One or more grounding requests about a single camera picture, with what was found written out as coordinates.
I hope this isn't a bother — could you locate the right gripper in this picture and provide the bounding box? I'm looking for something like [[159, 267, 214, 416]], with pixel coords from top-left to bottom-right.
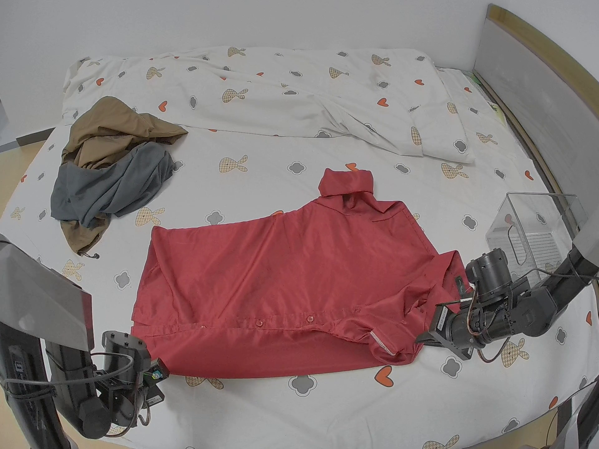
[[430, 301, 496, 352]]

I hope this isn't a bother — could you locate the red shirt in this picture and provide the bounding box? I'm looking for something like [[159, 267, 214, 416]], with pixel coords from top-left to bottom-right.
[[131, 168, 470, 378]]

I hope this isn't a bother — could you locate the clear plastic box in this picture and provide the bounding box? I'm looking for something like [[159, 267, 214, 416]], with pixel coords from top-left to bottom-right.
[[486, 192, 591, 276]]

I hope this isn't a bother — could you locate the bed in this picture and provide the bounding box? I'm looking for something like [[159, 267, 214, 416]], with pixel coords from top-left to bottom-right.
[[0, 4, 599, 449]]

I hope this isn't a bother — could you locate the white printed quilt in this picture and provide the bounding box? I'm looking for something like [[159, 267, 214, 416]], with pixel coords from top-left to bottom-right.
[[62, 46, 477, 163]]

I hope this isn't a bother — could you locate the grey garment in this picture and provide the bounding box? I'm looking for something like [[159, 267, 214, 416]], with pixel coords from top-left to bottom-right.
[[51, 142, 177, 229]]

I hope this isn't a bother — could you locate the brown garment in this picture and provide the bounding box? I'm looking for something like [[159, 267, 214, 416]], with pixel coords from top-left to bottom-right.
[[61, 95, 189, 257]]

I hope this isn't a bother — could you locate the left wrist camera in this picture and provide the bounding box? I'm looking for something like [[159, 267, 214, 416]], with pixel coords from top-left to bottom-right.
[[144, 360, 169, 388]]

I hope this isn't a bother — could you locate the black braided cable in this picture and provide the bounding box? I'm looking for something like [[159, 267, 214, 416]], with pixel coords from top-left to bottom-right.
[[89, 351, 153, 438]]

